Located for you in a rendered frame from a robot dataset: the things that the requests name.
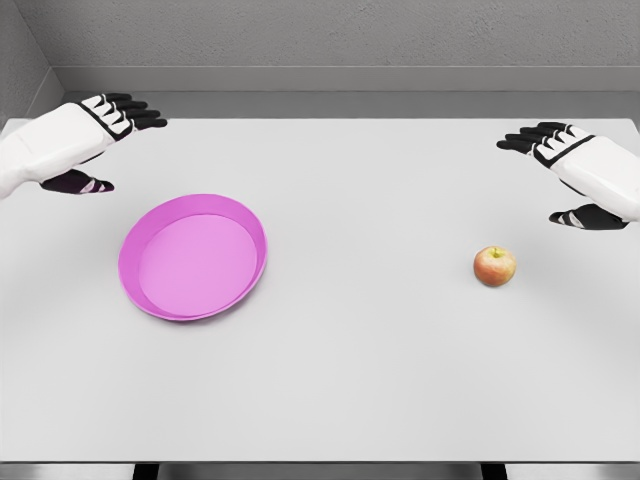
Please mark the pink round plate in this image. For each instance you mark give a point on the pink round plate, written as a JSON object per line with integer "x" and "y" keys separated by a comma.
{"x": 192, "y": 259}

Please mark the red-yellow apple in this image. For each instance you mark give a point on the red-yellow apple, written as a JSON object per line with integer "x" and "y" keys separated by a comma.
{"x": 494, "y": 266}

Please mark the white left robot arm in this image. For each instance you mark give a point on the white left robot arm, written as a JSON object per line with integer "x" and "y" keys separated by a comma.
{"x": 12, "y": 162}

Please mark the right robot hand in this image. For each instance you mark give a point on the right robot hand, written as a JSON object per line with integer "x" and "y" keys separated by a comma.
{"x": 595, "y": 162}

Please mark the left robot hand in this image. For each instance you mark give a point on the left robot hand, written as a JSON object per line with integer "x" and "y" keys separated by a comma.
{"x": 70, "y": 132}

